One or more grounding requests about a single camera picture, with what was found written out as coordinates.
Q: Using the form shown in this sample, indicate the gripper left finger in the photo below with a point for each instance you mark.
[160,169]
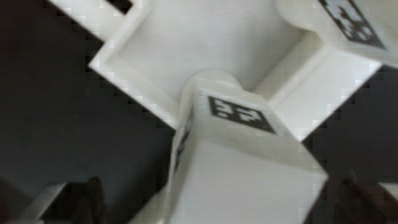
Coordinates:
[69,204]

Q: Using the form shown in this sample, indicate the white chair leg block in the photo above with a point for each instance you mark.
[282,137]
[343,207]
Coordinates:
[243,177]

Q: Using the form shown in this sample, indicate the white chair seat part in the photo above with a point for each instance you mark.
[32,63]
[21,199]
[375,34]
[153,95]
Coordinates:
[174,37]

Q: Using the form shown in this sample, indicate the white chair leg with tag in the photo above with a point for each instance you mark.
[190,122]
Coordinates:
[354,23]

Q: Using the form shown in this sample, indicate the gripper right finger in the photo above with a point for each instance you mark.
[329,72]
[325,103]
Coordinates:
[366,204]

